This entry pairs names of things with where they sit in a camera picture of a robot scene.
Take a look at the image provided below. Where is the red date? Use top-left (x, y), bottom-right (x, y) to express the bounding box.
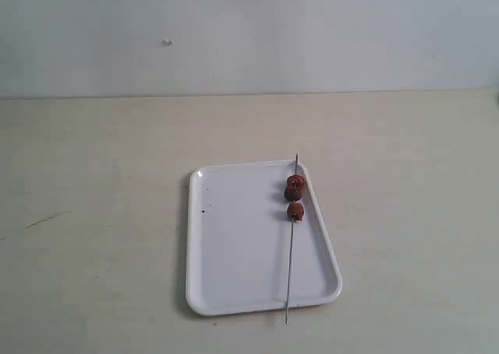
top-left (286, 201), bottom-right (305, 221)
top-left (284, 186), bottom-right (302, 202)
top-left (286, 175), bottom-right (305, 190)

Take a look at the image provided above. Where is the thin metal skewer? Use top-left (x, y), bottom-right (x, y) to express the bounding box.
top-left (285, 153), bottom-right (299, 325)

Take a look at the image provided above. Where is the white rectangular plastic tray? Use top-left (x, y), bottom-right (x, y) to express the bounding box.
top-left (186, 160), bottom-right (342, 316)

